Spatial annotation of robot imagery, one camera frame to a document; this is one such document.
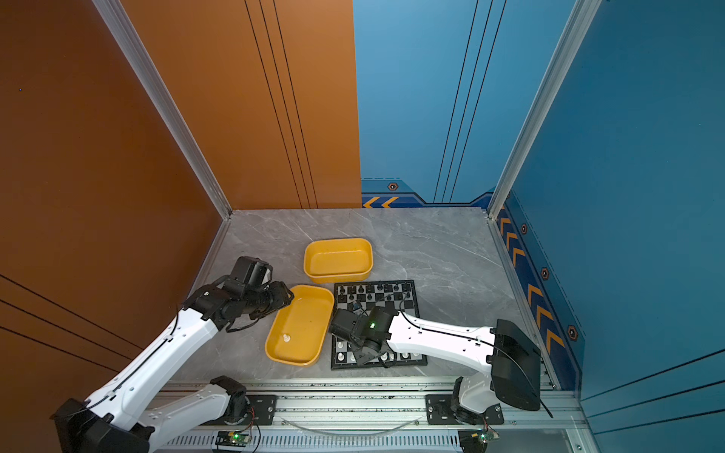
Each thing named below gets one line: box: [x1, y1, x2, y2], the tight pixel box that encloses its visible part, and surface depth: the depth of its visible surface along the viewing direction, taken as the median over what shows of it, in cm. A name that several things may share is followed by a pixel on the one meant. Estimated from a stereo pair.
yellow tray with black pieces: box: [303, 237, 374, 285], surface depth 104 cm
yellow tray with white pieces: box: [264, 284, 335, 368], surface depth 88 cm
